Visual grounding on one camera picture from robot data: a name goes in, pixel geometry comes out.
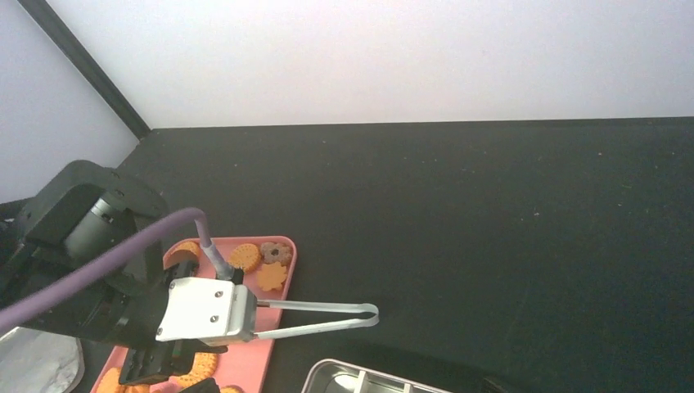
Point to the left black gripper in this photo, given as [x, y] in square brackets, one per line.
[150, 360]

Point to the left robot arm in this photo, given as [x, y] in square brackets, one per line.
[84, 211]

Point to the clear plastic tin lid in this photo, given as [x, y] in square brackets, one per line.
[34, 361]

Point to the round orange cracker cookie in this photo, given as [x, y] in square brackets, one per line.
[246, 257]

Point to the pink cookie tray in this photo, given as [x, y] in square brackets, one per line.
[245, 363]

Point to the orange flower cookie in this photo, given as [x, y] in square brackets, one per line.
[271, 277]

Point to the brown flower jam cookie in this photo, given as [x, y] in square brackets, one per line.
[276, 252]

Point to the white divided cookie tin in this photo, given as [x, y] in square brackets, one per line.
[332, 375]

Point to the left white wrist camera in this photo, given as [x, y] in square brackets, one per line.
[216, 312]

